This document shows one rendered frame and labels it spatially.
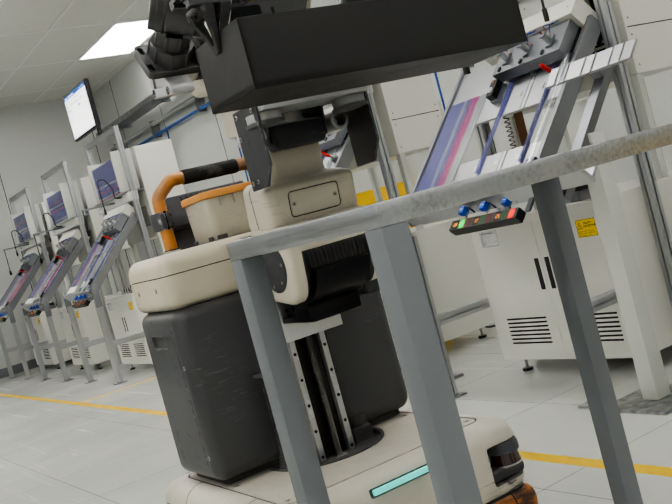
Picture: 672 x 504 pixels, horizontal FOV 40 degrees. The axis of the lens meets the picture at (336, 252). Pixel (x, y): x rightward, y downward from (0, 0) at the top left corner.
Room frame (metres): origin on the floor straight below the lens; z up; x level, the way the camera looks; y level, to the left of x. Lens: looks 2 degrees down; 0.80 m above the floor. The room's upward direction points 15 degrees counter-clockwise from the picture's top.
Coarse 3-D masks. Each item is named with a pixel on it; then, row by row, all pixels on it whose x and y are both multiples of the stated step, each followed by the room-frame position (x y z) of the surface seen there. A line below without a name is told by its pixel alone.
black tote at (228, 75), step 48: (384, 0) 1.56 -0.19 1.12; (432, 0) 1.61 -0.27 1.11; (480, 0) 1.66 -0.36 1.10; (240, 48) 1.43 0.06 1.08; (288, 48) 1.46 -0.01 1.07; (336, 48) 1.50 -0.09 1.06; (384, 48) 1.55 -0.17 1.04; (432, 48) 1.60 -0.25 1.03; (480, 48) 1.65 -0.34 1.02; (240, 96) 1.47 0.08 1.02; (288, 96) 1.59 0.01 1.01
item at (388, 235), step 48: (624, 144) 1.32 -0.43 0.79; (432, 192) 1.14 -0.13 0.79; (480, 192) 1.18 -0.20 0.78; (240, 240) 1.44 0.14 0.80; (288, 240) 1.30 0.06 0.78; (384, 240) 1.10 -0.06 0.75; (240, 288) 1.48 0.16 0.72; (384, 288) 1.12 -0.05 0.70; (576, 288) 1.79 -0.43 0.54; (432, 336) 1.11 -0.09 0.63; (576, 336) 1.80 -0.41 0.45; (288, 384) 1.46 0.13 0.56; (432, 384) 1.10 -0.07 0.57; (288, 432) 1.45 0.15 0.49; (432, 432) 1.10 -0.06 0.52; (624, 432) 1.80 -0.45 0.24; (432, 480) 1.13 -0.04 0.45; (624, 480) 1.79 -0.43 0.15
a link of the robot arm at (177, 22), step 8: (168, 0) 1.70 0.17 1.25; (168, 8) 1.70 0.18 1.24; (168, 16) 1.70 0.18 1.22; (176, 16) 1.70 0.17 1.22; (184, 16) 1.71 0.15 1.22; (168, 24) 1.71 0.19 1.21; (176, 24) 1.71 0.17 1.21; (184, 24) 1.71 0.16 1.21; (168, 32) 1.74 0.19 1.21; (176, 32) 1.73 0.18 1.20; (184, 32) 1.73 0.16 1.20; (192, 32) 1.73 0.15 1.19
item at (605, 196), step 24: (600, 168) 2.75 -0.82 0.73; (600, 192) 2.76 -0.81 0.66; (600, 216) 2.78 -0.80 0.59; (624, 216) 2.78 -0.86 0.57; (624, 240) 2.76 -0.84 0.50; (624, 264) 2.75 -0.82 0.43; (624, 288) 2.77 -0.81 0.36; (624, 312) 2.79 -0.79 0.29; (648, 312) 2.78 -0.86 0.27; (648, 336) 2.76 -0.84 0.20; (648, 360) 2.75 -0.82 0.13; (648, 384) 2.77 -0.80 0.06; (624, 408) 2.76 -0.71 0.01; (648, 408) 2.70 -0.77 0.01
